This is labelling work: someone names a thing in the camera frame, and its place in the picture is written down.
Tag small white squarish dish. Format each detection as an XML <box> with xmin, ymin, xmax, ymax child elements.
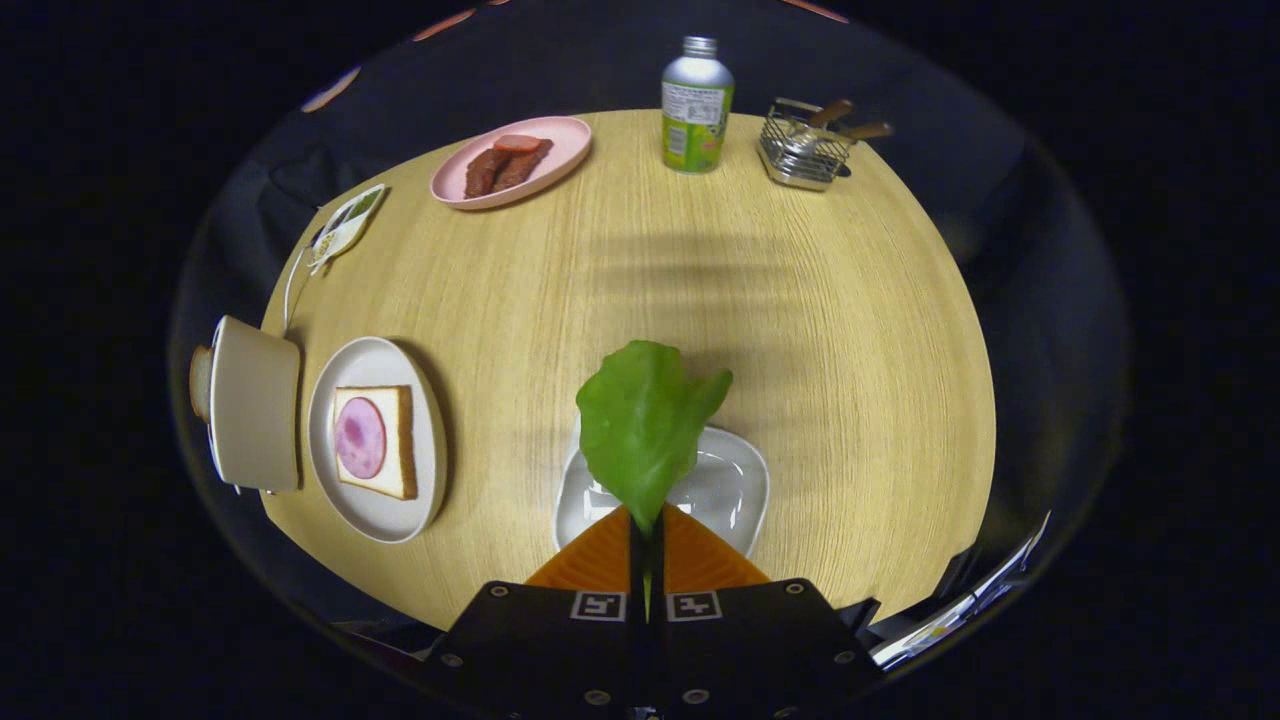
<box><xmin>553</xmin><ymin>425</ymin><xmax>771</xmax><ymax>558</ymax></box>

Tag silver bottle with green label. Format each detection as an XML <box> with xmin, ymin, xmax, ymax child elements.
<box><xmin>661</xmin><ymin>36</ymin><xmax>735</xmax><ymax>175</ymax></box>

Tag metal wire basket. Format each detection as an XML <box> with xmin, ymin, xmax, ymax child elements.
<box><xmin>758</xmin><ymin>97</ymin><xmax>856</xmax><ymax>192</ymax></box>

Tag cream toaster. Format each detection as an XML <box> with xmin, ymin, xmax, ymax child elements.
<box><xmin>207</xmin><ymin>315</ymin><xmax>302</xmax><ymax>494</ymax></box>

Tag white divided dish with grains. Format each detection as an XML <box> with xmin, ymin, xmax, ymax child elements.
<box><xmin>308</xmin><ymin>184</ymin><xmax>387</xmax><ymax>271</ymax></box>

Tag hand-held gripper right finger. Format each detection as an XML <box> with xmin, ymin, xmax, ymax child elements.
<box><xmin>648</xmin><ymin>503</ymin><xmax>886</xmax><ymax>716</ymax></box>

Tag white toaster power cable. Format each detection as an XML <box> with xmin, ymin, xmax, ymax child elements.
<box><xmin>282</xmin><ymin>245</ymin><xmax>321</xmax><ymax>337</ymax></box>

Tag pink ham slice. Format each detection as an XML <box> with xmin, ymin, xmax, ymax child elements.
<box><xmin>335</xmin><ymin>397</ymin><xmax>387</xmax><ymax>480</ymax></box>

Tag round white plate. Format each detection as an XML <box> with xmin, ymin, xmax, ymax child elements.
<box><xmin>307</xmin><ymin>336</ymin><xmax>448</xmax><ymax>544</ymax></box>

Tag green lettuce leaf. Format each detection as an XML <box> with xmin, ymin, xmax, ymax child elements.
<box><xmin>576</xmin><ymin>340</ymin><xmax>734</xmax><ymax>621</ymax></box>

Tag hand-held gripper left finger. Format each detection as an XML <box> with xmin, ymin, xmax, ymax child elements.
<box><xmin>425</xmin><ymin>505</ymin><xmax>646</xmax><ymax>716</ymax></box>

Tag brown steak slices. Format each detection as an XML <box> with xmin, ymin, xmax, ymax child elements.
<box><xmin>464</xmin><ymin>138</ymin><xmax>554</xmax><ymax>199</ymax></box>

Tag pink plate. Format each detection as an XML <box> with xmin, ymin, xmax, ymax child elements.
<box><xmin>430</xmin><ymin>116</ymin><xmax>593</xmax><ymax>211</ymax></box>

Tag white bread slice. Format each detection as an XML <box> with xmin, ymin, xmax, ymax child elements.
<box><xmin>332</xmin><ymin>385</ymin><xmax>419</xmax><ymax>501</ymax></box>

